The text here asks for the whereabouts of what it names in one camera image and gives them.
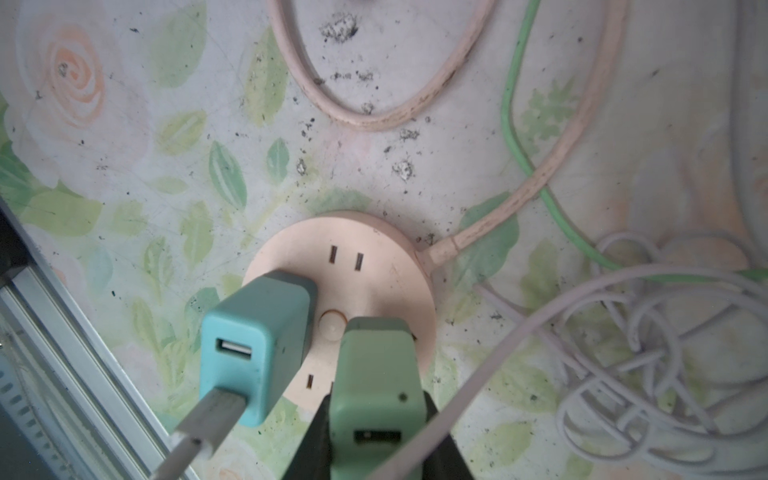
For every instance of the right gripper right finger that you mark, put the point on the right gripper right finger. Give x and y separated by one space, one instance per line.
446 462

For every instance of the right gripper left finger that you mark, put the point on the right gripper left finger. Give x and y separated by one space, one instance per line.
312 460

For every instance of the aluminium front rail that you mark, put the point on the aluminium front rail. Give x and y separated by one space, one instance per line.
92 414

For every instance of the teal charger adapter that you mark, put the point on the teal charger adapter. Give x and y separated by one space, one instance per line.
254 341

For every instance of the round pink power socket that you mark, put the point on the round pink power socket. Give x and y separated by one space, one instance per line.
362 267

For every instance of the green charger adapter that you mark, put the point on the green charger adapter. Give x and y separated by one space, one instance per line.
377 403

